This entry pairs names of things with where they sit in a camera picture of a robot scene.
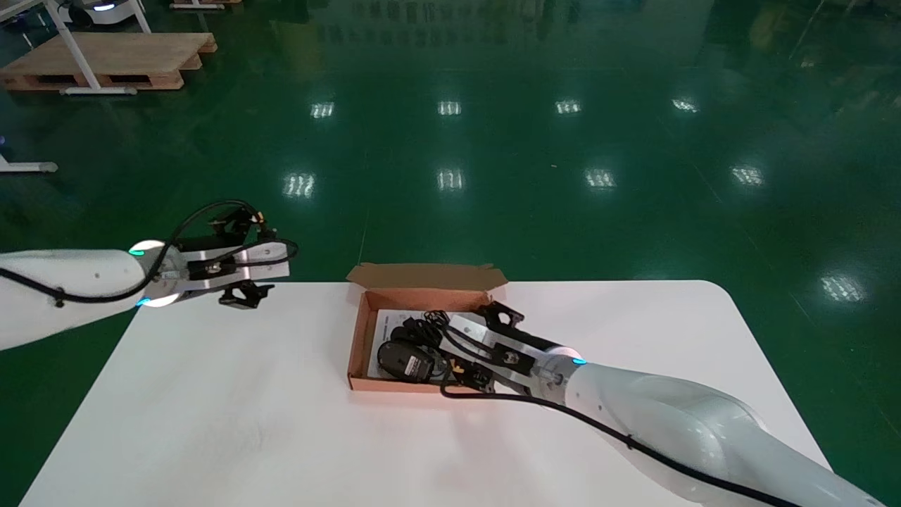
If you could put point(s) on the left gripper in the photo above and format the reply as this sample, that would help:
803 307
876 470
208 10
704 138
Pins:
232 264

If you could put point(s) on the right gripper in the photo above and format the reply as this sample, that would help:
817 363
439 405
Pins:
507 355

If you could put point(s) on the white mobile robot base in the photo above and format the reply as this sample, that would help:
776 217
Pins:
104 9

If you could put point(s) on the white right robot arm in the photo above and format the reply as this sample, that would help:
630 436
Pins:
669 415

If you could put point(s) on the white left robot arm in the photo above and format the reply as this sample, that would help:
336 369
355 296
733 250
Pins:
70 274

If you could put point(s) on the open brown cardboard box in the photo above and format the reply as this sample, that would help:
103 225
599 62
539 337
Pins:
359 345

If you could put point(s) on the printed white instruction sheet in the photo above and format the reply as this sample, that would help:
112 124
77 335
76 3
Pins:
380 329

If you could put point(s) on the white metal floor foot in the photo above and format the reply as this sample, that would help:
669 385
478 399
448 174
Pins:
27 167

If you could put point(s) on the large wooden pallet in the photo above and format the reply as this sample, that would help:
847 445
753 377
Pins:
120 56

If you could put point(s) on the small wooden pallet edge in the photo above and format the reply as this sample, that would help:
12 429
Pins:
204 3

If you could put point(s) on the white metal table frame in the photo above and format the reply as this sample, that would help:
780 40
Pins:
74 49

